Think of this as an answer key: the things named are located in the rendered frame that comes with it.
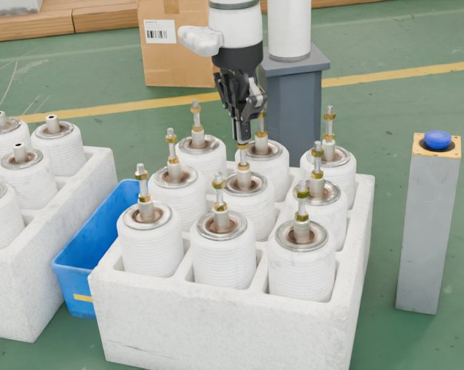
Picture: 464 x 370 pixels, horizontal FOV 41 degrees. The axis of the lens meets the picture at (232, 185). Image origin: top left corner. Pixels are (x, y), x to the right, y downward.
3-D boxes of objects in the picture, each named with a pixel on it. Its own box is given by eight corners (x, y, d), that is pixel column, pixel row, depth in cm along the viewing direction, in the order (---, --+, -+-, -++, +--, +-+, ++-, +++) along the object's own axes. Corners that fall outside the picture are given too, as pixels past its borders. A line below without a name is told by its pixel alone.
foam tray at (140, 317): (186, 228, 134) (178, 155, 124) (369, 252, 123) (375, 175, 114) (105, 361, 102) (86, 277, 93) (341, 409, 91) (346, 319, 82)
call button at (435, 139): (423, 139, 97) (424, 128, 96) (450, 142, 96) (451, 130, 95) (422, 151, 94) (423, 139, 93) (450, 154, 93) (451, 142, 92)
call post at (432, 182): (397, 283, 115) (413, 133, 99) (437, 289, 113) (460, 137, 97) (394, 309, 109) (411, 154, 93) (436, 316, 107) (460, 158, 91)
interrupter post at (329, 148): (332, 154, 107) (333, 137, 106) (336, 161, 105) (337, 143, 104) (319, 156, 107) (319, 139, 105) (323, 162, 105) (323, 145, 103)
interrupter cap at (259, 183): (263, 172, 103) (263, 168, 103) (272, 195, 97) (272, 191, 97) (219, 177, 103) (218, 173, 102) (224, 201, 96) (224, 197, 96)
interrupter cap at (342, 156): (343, 146, 110) (343, 142, 109) (356, 166, 103) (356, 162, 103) (301, 150, 109) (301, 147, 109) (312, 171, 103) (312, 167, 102)
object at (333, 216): (336, 262, 110) (341, 175, 101) (349, 299, 102) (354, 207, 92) (283, 266, 110) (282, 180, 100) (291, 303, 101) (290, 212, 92)
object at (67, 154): (62, 194, 135) (45, 119, 126) (102, 197, 133) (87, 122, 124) (40, 218, 128) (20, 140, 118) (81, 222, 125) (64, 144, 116)
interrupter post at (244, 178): (250, 181, 101) (249, 164, 99) (252, 189, 99) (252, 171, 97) (236, 183, 101) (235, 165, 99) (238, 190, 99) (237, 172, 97)
